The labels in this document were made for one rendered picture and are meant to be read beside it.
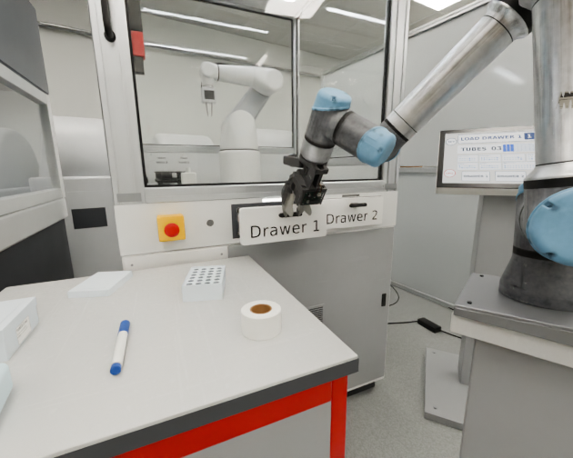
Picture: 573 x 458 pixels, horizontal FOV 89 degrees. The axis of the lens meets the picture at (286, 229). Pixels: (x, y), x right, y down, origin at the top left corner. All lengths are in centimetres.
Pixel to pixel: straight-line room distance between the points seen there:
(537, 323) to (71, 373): 72
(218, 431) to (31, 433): 20
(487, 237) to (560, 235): 93
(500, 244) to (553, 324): 86
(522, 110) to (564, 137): 169
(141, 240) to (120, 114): 34
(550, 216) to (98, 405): 64
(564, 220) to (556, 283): 19
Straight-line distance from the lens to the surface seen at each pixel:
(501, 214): 147
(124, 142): 92
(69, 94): 414
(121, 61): 96
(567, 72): 59
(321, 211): 95
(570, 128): 58
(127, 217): 93
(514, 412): 80
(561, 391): 76
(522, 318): 65
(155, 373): 49
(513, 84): 232
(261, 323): 50
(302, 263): 108
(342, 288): 122
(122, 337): 57
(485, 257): 150
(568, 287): 72
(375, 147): 61
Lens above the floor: 104
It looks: 12 degrees down
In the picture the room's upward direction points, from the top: 1 degrees counter-clockwise
